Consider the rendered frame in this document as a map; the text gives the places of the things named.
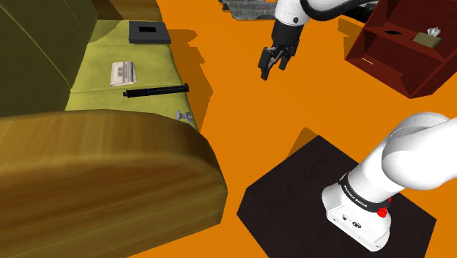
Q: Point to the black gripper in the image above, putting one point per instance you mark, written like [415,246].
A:
[285,35]

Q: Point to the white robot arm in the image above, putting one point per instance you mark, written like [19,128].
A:
[410,153]

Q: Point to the small grey metal knob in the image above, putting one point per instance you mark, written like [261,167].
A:
[184,115]

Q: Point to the dark red wooden shelf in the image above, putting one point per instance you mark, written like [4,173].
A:
[389,60]

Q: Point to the black square flat box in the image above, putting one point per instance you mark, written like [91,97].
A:
[157,37]

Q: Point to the long black cylindrical stick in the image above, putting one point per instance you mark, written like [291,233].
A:
[155,91]

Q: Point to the dark robot stand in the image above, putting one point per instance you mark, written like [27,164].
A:
[285,200]

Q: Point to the yellow-green sofa with wooden armrests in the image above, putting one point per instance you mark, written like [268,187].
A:
[107,171]

